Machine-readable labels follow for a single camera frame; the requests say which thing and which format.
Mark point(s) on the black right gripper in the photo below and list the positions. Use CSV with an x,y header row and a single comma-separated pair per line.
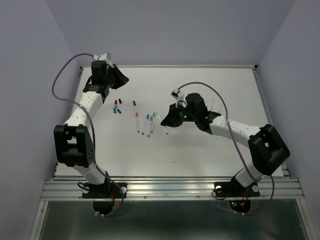
x,y
171,120

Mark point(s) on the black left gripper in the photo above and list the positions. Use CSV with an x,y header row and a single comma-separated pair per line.
x,y
121,79

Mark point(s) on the grey capped marker pen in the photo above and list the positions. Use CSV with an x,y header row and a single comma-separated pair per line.
x,y
149,126

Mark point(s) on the light green capped marker pen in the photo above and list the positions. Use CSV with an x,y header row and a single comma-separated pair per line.
x,y
153,122

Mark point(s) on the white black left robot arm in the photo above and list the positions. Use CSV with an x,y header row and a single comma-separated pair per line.
x,y
74,144

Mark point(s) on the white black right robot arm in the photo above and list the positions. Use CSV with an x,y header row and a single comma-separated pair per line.
x,y
267,148

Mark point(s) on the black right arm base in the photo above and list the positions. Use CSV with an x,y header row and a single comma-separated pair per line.
x,y
239,196

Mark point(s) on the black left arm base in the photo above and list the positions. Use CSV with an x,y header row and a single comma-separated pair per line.
x,y
108,197

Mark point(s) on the blue capped marker pen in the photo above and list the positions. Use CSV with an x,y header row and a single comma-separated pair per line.
x,y
145,125

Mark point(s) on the pink capped marker pen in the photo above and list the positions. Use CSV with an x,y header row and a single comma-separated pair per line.
x,y
137,122

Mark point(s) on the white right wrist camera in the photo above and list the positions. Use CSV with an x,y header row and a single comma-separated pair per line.
x,y
178,95

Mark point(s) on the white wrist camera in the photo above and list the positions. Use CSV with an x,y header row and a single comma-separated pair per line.
x,y
178,95
106,56

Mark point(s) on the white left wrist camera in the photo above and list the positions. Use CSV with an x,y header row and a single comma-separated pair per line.
x,y
106,56

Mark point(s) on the aluminium rail frame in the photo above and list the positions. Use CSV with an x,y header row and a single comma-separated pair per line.
x,y
170,178

